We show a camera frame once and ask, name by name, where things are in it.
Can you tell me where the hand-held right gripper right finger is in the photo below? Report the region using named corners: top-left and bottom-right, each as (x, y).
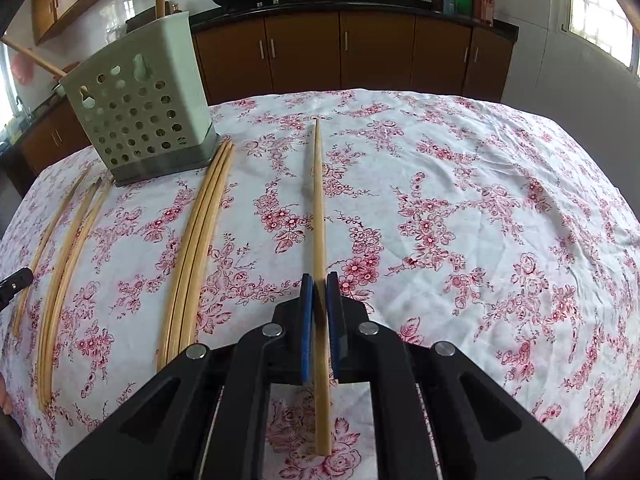
top-left (326, 271), bottom-right (587, 480)

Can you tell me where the person's left hand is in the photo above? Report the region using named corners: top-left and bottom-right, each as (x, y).
top-left (0, 372), bottom-right (14, 416)

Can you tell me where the black countertop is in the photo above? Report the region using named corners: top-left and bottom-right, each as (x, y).
top-left (189, 0), bottom-right (519, 32)

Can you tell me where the red floral white tablecloth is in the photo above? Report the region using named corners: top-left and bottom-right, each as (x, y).
top-left (0, 89), bottom-right (640, 480)

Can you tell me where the barred window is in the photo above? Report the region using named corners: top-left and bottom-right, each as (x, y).
top-left (567, 0), bottom-right (640, 70)

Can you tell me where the black gas stove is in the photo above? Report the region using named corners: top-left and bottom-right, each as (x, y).
top-left (215, 0), bottom-right (346, 11)

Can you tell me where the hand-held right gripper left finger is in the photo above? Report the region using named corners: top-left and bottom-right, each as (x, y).
top-left (55, 271), bottom-right (316, 480)

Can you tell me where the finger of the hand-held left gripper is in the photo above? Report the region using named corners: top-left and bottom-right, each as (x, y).
top-left (0, 268), bottom-right (34, 312)

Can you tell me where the brown sink cabinet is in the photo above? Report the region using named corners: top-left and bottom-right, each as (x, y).
top-left (19, 99), bottom-right (92, 177)

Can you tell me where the brown base cabinet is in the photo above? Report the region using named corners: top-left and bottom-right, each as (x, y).
top-left (192, 9), bottom-right (516, 107)

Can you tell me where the green perforated chopstick holder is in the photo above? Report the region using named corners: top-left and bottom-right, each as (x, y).
top-left (59, 10), bottom-right (219, 187)

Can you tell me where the bright window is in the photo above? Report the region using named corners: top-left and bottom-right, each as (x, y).
top-left (0, 42), bottom-right (19, 127)

